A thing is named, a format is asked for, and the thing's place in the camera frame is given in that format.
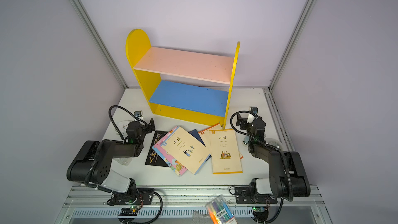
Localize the small white alarm clock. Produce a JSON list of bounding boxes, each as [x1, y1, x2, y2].
[[118, 120, 131, 131]]

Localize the beige book blue spine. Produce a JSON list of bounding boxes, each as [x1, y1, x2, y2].
[[161, 126, 210, 175]]

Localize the pink cartoon cover book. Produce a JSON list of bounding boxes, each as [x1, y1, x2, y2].
[[152, 126, 188, 176]]

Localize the yellow pink blue bookshelf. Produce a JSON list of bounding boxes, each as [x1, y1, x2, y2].
[[125, 29, 240, 127]]

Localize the black book gold lettering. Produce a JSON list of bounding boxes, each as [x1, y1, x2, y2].
[[145, 131, 168, 167]]

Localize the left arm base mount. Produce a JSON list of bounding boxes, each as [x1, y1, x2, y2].
[[106, 188, 154, 215]]

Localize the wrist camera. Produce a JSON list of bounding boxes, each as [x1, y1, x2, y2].
[[250, 106, 258, 115], [134, 111, 143, 119]]

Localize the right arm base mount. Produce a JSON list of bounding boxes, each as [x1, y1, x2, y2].
[[229, 186, 278, 204]]

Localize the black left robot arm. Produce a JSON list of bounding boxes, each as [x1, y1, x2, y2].
[[66, 119, 155, 196]]

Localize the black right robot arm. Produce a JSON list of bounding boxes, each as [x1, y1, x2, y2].
[[230, 111, 311, 202]]

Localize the beige book orange border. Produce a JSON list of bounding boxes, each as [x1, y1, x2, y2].
[[199, 123, 222, 151]]

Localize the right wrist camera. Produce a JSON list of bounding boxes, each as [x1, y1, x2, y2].
[[250, 106, 258, 115]]

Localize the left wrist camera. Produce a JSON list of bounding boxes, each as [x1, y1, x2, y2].
[[134, 111, 143, 119]]

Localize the pack of coloured markers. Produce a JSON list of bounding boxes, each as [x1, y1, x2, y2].
[[205, 195, 238, 224]]

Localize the beige book yellow border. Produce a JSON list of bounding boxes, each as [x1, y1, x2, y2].
[[210, 129, 243, 174]]

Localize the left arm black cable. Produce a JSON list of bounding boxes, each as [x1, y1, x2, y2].
[[108, 105, 147, 141]]

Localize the clear plastic small box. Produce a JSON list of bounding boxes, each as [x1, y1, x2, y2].
[[114, 157, 132, 167]]

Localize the dark blue book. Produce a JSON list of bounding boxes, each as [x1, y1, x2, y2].
[[189, 129, 211, 165]]

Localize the clear tape roll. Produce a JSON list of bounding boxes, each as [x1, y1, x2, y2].
[[263, 138, 283, 151]]

